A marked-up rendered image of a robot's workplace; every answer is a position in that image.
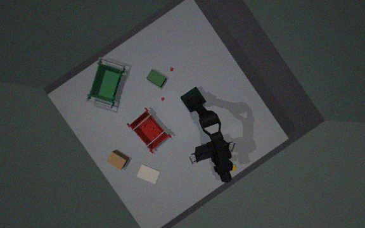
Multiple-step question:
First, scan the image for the red plastic tray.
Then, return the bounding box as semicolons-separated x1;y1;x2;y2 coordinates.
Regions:
127;108;171;153

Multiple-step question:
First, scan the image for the green rectangular block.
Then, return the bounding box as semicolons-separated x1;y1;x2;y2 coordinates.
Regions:
147;69;167;87

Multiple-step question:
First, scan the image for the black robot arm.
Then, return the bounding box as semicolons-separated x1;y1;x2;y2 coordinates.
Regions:
186;94;233;183

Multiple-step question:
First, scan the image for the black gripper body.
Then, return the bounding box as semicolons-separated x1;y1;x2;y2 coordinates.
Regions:
207;141;217;172

